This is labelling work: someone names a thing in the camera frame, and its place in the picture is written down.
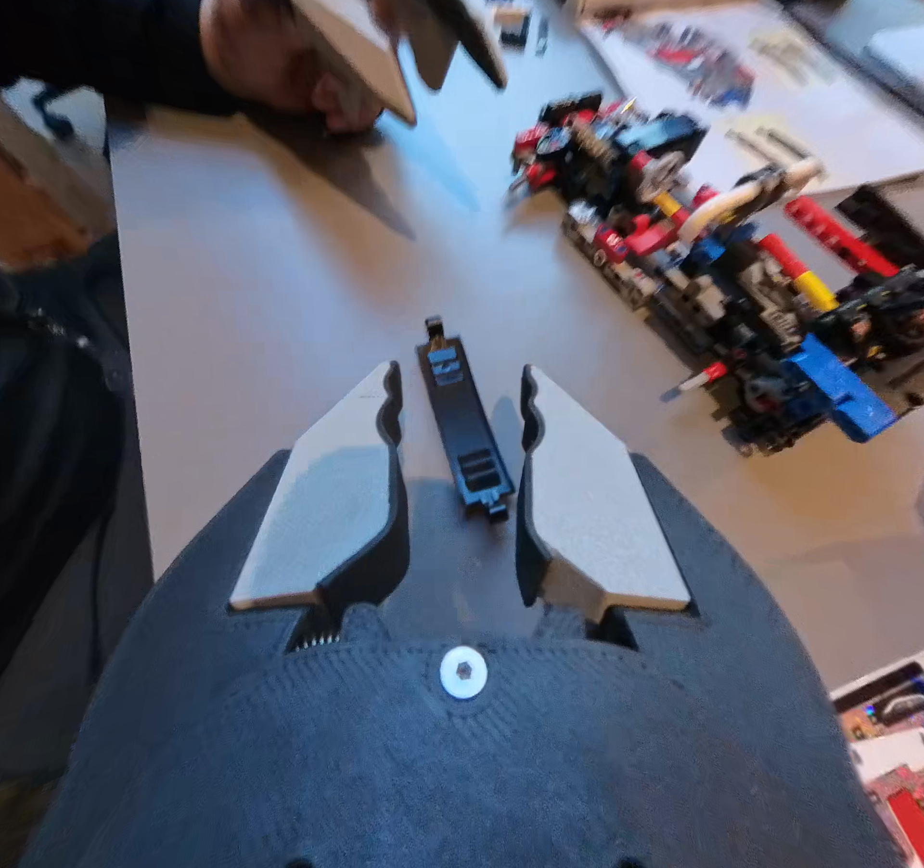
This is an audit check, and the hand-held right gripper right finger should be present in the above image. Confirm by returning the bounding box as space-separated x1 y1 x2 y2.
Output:
514 363 694 625

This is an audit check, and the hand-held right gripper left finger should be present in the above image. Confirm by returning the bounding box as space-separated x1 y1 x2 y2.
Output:
228 360 412 613

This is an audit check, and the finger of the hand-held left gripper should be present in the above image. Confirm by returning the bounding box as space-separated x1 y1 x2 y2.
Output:
364 0 508 91
269 0 420 126

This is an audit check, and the red striped black curved panel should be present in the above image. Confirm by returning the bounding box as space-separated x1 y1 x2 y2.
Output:
416 314 516 524

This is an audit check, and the toy brick car model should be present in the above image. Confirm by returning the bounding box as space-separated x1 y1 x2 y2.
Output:
505 92 924 458

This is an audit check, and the person's left forearm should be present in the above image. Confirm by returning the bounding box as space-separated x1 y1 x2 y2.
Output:
0 0 243 118

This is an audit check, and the person's left hand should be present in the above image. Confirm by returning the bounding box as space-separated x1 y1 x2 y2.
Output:
198 0 385 136

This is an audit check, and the person's black clothing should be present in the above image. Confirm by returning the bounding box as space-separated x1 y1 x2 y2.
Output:
0 233 154 868

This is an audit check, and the holographic sticker sheet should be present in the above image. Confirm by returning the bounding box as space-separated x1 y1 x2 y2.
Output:
830 655 924 862

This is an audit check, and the instruction booklet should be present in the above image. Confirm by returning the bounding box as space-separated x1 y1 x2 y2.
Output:
577 0 924 194

